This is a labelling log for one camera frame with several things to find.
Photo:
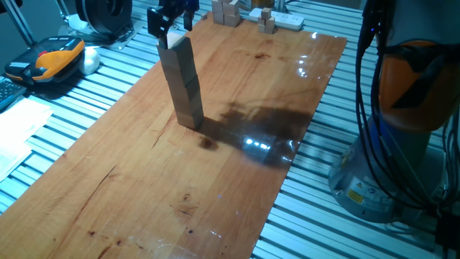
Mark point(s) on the black round spool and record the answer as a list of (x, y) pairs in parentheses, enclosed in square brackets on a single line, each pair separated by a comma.
[(104, 16)]

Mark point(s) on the small stacked wood pieces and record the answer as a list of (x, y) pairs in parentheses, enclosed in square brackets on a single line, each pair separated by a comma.
[(267, 19)]

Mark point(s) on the thin grey metal rod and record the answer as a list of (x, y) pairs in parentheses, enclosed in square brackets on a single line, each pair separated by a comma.
[(63, 9)]

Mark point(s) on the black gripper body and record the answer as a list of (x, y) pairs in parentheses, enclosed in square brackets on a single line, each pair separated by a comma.
[(178, 5)]

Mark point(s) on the orange and black teach pendant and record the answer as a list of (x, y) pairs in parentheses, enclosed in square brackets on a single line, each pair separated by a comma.
[(50, 57)]

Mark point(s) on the tiny wooden block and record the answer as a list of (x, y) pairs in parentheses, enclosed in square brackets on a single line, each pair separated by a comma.
[(205, 16)]

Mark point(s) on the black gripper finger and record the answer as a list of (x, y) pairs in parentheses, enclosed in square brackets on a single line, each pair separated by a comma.
[(188, 21), (158, 23)]

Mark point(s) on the light wooden cube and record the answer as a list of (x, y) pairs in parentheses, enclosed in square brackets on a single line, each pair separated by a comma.
[(187, 90), (183, 73), (192, 120), (179, 52), (188, 105)]

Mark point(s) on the glossy brown wooden board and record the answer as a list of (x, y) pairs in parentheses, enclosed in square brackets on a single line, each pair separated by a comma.
[(108, 201)]

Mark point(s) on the white power strip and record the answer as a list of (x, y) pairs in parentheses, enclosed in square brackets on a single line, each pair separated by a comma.
[(291, 21)]

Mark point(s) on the grey metal strut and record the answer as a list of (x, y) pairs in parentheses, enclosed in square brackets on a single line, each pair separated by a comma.
[(19, 23)]

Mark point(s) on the stacked wooden block pile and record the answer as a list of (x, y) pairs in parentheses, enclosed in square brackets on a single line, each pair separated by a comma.
[(226, 14)]

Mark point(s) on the black computer keyboard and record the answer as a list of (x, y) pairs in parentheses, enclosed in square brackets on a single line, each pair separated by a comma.
[(9, 91)]

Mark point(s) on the white computer mouse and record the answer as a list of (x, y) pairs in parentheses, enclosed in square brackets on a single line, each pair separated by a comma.
[(90, 60)]

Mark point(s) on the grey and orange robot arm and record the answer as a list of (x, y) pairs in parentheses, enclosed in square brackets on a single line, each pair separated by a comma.
[(402, 90)]

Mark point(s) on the white paper sheets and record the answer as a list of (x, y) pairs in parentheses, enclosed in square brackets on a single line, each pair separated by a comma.
[(18, 133)]

